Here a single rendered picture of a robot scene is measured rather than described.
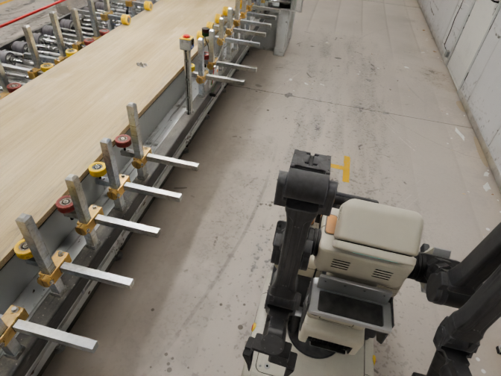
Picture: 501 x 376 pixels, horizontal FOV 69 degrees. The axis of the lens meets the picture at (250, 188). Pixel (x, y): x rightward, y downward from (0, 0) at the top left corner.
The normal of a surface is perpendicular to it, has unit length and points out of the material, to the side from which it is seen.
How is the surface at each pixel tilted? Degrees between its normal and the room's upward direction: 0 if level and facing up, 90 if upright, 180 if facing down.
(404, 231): 43
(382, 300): 90
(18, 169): 0
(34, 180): 0
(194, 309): 0
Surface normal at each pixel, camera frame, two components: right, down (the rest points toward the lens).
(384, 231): -0.11, -0.12
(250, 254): 0.07, -0.75
